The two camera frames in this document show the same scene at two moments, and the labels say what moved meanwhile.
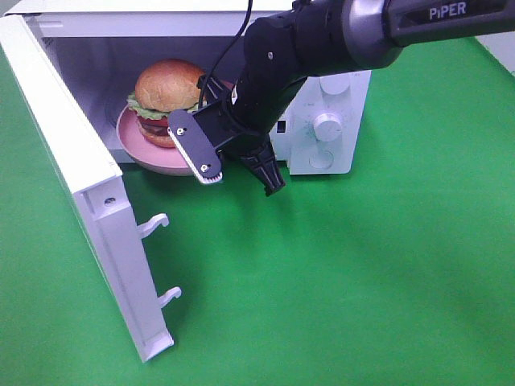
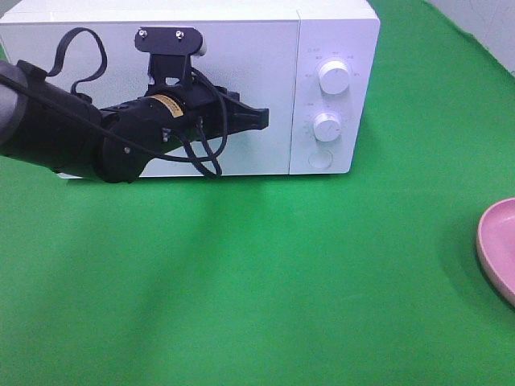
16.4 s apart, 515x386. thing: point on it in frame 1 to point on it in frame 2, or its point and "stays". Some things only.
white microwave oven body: (323, 125) stays
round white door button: (322, 158) stays
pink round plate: (164, 161) to (496, 248)
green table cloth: (399, 273) stays
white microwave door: (90, 183) to (256, 62)
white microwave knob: (327, 127) stays
